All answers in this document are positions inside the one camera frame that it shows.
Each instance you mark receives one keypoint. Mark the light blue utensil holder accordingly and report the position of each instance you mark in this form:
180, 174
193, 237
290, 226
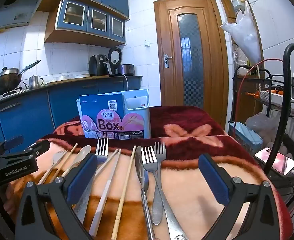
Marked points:
134, 105

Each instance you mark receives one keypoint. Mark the light blue box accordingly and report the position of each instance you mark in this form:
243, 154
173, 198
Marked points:
244, 133

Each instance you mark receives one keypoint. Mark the white plastic bag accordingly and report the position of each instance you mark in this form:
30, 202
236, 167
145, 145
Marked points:
244, 37

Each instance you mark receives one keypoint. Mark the steel wok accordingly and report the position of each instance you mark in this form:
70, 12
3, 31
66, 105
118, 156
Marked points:
4, 81

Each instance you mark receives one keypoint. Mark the clear plastic bag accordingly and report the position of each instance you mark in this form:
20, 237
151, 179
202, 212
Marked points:
259, 125

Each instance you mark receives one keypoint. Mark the wooden spoon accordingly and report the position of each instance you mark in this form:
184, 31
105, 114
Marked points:
83, 151

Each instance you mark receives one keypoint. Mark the grey range hood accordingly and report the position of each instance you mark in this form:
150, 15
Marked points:
12, 7

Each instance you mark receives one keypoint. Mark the steel kettle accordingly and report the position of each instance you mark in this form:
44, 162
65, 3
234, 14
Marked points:
34, 82

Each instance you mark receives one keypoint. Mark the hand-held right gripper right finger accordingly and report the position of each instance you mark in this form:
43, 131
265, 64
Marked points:
213, 178

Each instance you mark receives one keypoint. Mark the white dish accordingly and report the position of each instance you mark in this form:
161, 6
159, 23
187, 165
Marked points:
82, 75

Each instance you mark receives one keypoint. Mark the white wall switch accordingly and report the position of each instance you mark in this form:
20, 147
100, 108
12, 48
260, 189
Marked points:
147, 44

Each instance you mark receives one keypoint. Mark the rice cooker with open lid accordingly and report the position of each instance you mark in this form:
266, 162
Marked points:
127, 69

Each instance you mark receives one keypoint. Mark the white chopstick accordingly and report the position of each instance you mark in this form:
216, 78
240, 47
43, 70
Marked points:
104, 197
107, 163

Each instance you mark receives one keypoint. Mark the wooden door with glass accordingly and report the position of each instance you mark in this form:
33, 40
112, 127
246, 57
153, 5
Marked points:
212, 80

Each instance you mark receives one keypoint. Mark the smartphone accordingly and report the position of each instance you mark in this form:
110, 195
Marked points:
274, 160

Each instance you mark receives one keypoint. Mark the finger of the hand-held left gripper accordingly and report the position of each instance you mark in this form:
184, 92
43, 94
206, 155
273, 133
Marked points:
39, 147
14, 141

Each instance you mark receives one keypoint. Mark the steel knife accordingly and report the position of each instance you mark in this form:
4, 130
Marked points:
140, 165

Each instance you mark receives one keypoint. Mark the blue base cabinet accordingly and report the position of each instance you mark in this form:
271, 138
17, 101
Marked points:
62, 105

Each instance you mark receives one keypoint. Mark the large steel fork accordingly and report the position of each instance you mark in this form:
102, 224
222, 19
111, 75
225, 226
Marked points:
149, 160

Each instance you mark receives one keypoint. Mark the beige plastic fork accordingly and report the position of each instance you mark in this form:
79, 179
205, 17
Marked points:
58, 156

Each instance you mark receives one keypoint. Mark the black air fryer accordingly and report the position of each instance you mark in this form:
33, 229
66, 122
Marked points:
97, 65

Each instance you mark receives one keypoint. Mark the wooden chopstick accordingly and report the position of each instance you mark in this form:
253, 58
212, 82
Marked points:
69, 154
125, 185

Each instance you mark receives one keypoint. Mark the blue glass-door wall cabinet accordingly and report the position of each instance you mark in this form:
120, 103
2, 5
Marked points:
74, 15

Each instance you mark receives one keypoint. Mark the gas stove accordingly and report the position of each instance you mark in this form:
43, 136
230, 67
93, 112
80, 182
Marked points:
8, 93

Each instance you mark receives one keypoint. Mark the red and orange printed blanket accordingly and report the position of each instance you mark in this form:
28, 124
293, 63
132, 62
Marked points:
187, 205

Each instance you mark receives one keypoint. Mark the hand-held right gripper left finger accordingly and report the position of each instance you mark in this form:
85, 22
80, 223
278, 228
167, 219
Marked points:
83, 177

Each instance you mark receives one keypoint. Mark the black metal rack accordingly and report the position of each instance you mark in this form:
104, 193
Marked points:
288, 48

